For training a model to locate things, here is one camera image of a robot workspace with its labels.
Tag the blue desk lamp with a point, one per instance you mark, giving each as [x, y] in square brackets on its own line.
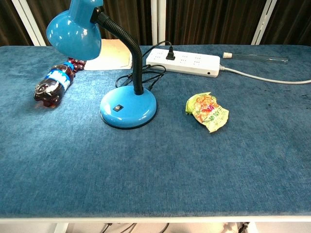
[128, 106]

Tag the blue velvet table cloth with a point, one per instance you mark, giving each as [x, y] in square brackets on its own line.
[155, 157]

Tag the green snack packet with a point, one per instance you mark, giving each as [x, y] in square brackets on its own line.
[207, 111]

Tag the white power strip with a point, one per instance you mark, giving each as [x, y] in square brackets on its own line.
[187, 62]

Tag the dark red grape bunch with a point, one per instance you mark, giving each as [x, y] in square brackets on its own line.
[77, 64]

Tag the dark cola plastic bottle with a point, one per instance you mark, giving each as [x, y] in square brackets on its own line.
[54, 83]

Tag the dark brown curtain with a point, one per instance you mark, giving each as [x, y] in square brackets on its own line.
[209, 21]

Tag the clear glass test tube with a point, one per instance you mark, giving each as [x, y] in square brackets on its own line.
[255, 56]

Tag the white metal frame post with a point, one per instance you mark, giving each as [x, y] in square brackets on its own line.
[29, 21]
[263, 21]
[158, 21]

